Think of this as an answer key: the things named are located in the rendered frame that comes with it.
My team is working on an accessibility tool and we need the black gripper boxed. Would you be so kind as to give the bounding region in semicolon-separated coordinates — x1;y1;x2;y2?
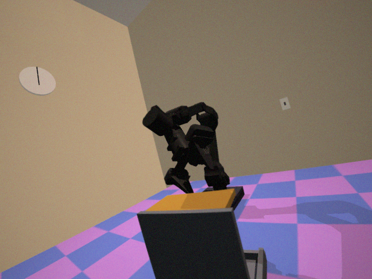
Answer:
164;124;214;194

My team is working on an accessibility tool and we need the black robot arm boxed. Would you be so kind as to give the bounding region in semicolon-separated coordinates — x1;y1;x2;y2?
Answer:
142;102;230;191

